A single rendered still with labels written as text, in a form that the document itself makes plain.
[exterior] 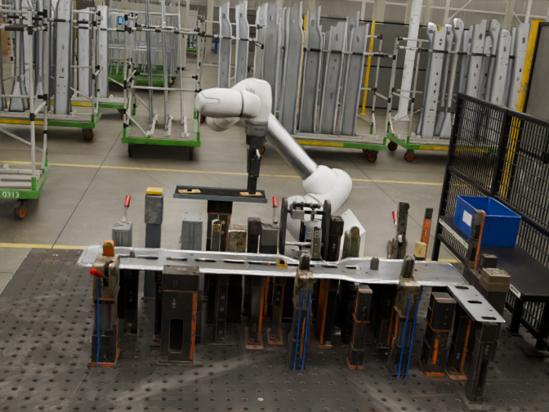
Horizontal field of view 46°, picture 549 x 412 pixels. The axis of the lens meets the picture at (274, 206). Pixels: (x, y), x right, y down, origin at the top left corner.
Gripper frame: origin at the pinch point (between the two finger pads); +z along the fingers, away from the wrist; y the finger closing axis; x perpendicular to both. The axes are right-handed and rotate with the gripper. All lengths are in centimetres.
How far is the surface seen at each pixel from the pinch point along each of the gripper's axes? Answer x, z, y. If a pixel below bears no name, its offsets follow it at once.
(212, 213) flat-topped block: -15.6, 11.5, 1.2
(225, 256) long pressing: -15.9, 19.9, 26.4
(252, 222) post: -3.1, 11.0, 15.1
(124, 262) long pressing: -52, 20, 29
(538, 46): 261, -61, -165
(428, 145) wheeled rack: 439, 94, -575
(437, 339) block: 49, 36, 70
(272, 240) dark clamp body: 3.6, 16.6, 20.3
